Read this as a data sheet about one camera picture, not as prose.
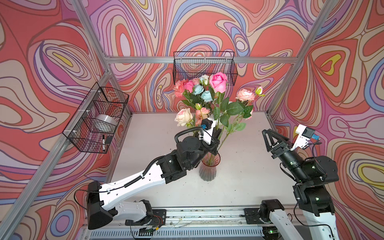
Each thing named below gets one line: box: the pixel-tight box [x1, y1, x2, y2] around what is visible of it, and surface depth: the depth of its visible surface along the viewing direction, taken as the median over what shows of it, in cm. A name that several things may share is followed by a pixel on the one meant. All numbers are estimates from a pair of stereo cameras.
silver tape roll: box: [94, 114, 118, 130], surface depth 73 cm
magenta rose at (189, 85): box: [184, 80, 195, 94], surface depth 72 cm
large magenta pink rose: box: [209, 72, 245, 162], surface depth 48 cm
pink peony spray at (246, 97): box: [217, 86, 266, 152], surface depth 61 cm
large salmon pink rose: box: [176, 78, 189, 90], surface depth 75 cm
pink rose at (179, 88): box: [173, 80, 186, 98], surface depth 75 cm
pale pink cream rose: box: [174, 108, 193, 126], surface depth 61 cm
